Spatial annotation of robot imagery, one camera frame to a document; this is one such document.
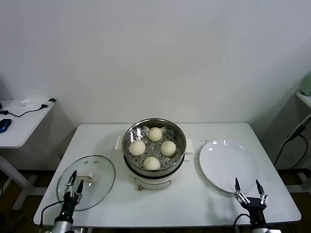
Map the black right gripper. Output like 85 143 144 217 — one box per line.
234 177 269 219

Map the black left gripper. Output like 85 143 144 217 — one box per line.
60 170 85 220

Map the glass lid with cream handle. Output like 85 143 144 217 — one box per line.
57 155 116 211

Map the white steamed baozi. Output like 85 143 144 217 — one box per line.
147 126 163 142
143 156 161 170
160 140 177 156
129 140 146 156

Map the perforated steel steamer basket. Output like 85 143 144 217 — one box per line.
122 118 188 172

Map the white round plate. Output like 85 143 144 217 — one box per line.
199 139 260 194

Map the cream electric cooker base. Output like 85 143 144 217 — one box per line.
114 135 195 192

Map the white side desk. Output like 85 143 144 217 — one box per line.
0 98 59 211

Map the black and white adapter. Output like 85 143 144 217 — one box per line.
41 98 57 109

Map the blue computer mouse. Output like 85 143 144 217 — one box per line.
0 118 12 133

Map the pale green appliance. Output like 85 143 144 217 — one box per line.
300 72 311 96

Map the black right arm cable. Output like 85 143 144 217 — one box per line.
234 213 251 233

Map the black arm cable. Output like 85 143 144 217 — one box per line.
234 213 251 233
40 202 64 229

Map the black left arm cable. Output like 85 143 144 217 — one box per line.
40 202 64 229

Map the black wall cable with plug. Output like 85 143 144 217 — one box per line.
274 118 311 170

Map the black desk cable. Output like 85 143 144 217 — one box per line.
0 104 47 117

